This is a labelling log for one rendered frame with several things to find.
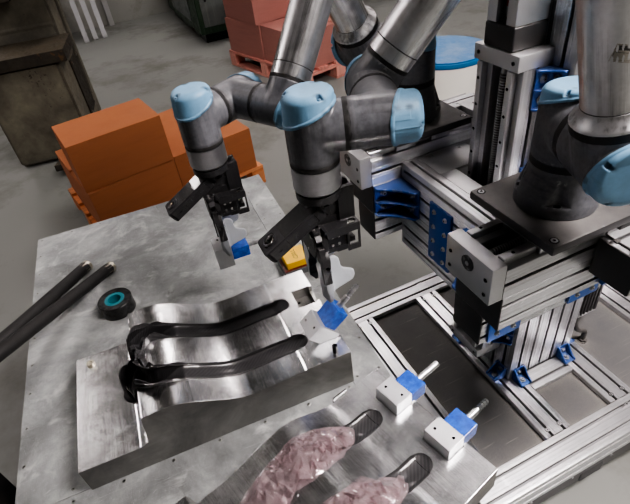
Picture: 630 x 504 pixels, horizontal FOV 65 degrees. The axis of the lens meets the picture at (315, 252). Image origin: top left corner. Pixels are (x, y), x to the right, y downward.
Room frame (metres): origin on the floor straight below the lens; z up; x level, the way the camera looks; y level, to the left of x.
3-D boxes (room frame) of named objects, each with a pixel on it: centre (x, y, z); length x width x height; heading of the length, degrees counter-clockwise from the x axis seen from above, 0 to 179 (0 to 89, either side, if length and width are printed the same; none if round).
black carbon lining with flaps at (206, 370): (0.63, 0.22, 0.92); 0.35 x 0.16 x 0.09; 107
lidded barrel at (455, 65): (2.92, -0.93, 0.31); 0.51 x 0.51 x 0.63
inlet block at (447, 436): (0.43, -0.20, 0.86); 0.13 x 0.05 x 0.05; 124
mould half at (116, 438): (0.64, 0.24, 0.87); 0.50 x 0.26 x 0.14; 107
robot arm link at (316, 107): (0.65, -0.02, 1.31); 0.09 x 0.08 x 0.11; 87
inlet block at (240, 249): (0.90, 0.16, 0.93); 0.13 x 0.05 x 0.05; 107
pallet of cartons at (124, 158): (2.81, 0.87, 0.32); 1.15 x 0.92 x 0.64; 111
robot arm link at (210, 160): (0.90, 0.18, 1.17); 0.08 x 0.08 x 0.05
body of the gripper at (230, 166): (0.90, 0.17, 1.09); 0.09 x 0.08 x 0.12; 107
